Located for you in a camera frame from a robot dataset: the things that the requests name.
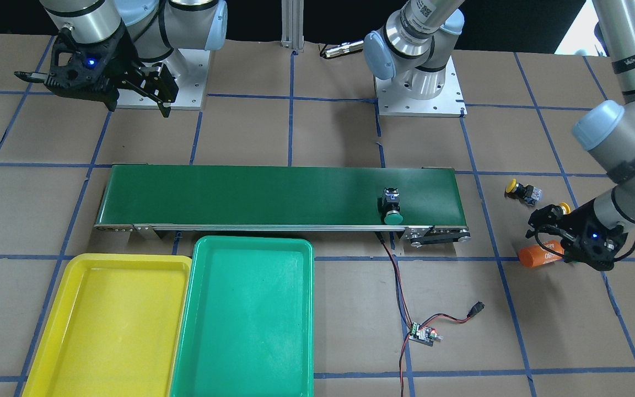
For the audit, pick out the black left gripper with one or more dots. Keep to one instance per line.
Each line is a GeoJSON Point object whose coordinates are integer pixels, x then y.
{"type": "Point", "coordinates": [577, 220]}

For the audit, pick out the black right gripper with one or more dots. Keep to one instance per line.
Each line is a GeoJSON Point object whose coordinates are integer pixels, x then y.
{"type": "Point", "coordinates": [119, 64]}

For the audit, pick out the orange cylinder marked 4680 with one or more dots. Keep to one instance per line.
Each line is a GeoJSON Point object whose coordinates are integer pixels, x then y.
{"type": "Point", "coordinates": [535, 255]}

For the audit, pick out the green push button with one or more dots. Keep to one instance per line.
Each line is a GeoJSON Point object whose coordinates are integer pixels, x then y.
{"type": "Point", "coordinates": [389, 207]}

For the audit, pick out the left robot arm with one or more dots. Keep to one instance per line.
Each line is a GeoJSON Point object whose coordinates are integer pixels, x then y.
{"type": "Point", "coordinates": [607, 132]}

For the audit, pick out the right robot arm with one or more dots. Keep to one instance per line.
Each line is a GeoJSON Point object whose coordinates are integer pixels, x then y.
{"type": "Point", "coordinates": [182, 35]}

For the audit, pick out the yellow push button lower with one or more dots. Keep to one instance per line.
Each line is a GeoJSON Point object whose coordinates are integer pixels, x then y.
{"type": "Point", "coordinates": [563, 208]}

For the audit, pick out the yellow push button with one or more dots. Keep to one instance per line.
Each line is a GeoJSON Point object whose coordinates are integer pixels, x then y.
{"type": "Point", "coordinates": [528, 194]}
{"type": "Point", "coordinates": [563, 208]}

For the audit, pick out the yellow push button upper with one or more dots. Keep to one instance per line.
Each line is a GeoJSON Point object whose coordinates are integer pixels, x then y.
{"type": "Point", "coordinates": [528, 194]}

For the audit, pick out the green conveyor belt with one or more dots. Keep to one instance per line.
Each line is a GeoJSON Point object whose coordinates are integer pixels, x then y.
{"type": "Point", "coordinates": [153, 198]}

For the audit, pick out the small green controller board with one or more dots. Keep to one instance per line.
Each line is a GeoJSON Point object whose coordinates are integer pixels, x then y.
{"type": "Point", "coordinates": [424, 335]}

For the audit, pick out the yellow plastic tray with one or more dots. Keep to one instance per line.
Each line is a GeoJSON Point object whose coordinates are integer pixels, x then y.
{"type": "Point", "coordinates": [113, 328]}

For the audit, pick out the green plastic tray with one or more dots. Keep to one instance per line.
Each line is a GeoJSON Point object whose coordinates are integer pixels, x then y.
{"type": "Point", "coordinates": [248, 323]}

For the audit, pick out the aluminium frame post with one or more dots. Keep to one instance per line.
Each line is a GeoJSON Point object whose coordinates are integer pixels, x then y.
{"type": "Point", "coordinates": [292, 14]}

